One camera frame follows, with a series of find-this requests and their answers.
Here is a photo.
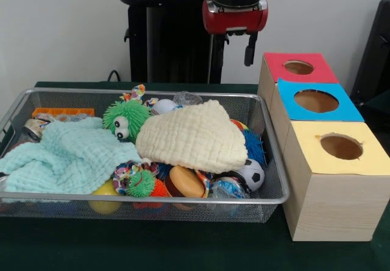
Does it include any large green spiky eyed toy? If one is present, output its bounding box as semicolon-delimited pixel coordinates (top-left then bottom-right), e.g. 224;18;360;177
102;99;152;144

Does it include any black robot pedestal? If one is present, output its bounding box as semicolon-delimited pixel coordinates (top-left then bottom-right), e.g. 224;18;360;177
117;0;230;85

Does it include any shallow metal mesh bin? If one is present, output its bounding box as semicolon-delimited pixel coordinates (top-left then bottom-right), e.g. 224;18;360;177
0;87;290;224

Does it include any dark green tablecloth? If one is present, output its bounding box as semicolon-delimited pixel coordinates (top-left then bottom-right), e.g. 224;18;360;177
0;81;390;271

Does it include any blue spiky ball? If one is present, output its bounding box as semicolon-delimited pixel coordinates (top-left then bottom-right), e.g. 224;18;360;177
242;129;268;165

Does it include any black stand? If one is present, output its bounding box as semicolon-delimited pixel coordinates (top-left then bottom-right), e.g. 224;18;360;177
350;0;390;101

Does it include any mint green waffle cloth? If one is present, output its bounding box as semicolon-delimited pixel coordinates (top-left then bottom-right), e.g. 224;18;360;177
0;117;144;195

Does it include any white baseball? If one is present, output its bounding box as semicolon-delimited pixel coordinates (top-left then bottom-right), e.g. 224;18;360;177
151;99;177;116

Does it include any cream waffle cloth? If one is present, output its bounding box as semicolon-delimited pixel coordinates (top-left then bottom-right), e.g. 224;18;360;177
135;99;248;174

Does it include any small green spiky toy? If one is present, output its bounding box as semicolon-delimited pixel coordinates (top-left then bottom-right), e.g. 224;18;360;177
126;169;156;197

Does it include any wooden box with three holes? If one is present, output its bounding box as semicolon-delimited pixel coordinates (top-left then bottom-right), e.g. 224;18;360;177
257;51;390;242

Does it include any orange plastic block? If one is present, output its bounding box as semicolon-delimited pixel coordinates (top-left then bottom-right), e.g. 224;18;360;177
32;107;95;120

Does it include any crushed clear plastic bottle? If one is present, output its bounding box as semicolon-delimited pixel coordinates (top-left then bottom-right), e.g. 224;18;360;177
208;176;250;200

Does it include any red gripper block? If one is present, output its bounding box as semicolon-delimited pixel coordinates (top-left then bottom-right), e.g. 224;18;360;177
202;0;269;68

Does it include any black white soccer ball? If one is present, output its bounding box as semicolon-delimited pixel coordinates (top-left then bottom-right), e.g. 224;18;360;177
236;158;266;192

